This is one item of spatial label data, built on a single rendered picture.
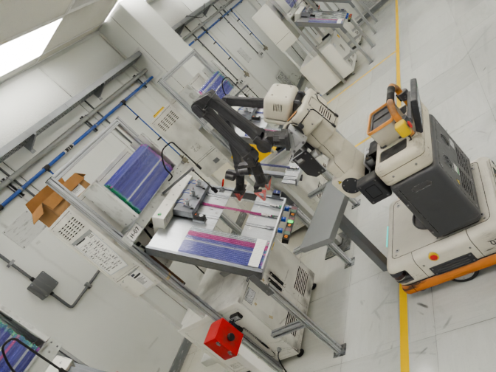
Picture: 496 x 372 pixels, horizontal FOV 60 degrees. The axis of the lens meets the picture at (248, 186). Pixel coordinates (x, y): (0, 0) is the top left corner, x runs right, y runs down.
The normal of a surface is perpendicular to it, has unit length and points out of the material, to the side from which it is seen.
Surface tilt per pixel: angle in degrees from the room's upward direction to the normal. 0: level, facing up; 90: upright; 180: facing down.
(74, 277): 90
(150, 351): 90
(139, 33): 90
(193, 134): 90
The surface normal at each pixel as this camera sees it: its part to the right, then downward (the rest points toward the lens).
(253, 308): 0.66, -0.48
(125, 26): -0.26, 0.58
